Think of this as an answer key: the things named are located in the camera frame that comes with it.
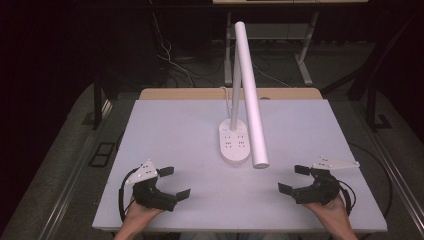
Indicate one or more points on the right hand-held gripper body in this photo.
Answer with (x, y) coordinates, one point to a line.
(320, 193)

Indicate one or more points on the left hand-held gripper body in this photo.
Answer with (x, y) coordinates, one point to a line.
(150, 195)

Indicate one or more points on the white desk lamp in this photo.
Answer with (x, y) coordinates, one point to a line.
(250, 100)

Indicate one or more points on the person's left hand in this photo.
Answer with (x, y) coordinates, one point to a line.
(136, 216)

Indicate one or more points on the person's right hand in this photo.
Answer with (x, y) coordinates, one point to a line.
(333, 216)

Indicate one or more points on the black metal stand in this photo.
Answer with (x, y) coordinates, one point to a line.
(97, 106)
(371, 106)

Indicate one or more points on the black floor socket frame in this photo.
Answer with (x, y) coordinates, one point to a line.
(101, 155)

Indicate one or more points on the white metal frame desk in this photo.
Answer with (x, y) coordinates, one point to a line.
(230, 50)

